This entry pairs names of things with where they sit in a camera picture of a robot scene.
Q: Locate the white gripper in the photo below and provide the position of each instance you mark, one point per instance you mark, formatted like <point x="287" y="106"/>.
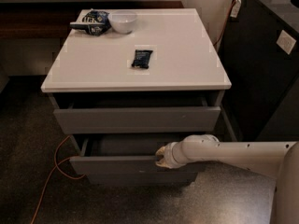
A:
<point x="170" y="155"/>

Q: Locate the grey drawer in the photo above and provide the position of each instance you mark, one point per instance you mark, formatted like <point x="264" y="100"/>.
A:
<point x="135" y="112"/>
<point x="143" y="179"/>
<point x="127" y="153"/>

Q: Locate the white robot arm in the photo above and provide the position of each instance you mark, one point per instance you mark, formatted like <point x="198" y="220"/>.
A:
<point x="278" y="160"/>

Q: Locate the grey top drawer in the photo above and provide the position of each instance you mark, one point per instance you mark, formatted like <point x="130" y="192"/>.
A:
<point x="135" y="112"/>

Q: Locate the grey bottom drawer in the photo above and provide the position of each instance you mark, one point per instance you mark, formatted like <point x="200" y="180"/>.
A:
<point x="143" y="179"/>

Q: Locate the white top drawer cabinet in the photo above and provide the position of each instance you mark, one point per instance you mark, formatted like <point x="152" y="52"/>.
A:
<point x="183" y="59"/>

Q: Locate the small dark blue snack packet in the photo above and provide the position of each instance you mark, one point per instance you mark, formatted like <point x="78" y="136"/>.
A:
<point x="142" y="58"/>

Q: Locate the white bowl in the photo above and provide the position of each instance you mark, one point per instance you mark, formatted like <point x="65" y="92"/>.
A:
<point x="123" y="21"/>

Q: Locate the black side cabinet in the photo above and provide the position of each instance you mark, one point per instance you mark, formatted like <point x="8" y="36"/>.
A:
<point x="263" y="102"/>

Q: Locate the blue chip bag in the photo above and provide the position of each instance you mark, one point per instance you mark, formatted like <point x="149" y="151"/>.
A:
<point x="93" y="23"/>

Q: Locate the white label on cabinet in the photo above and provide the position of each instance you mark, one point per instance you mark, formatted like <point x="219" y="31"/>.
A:
<point x="286" y="42"/>

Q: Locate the dark wooden bench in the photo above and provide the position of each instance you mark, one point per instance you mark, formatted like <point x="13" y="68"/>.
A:
<point x="51" y="19"/>

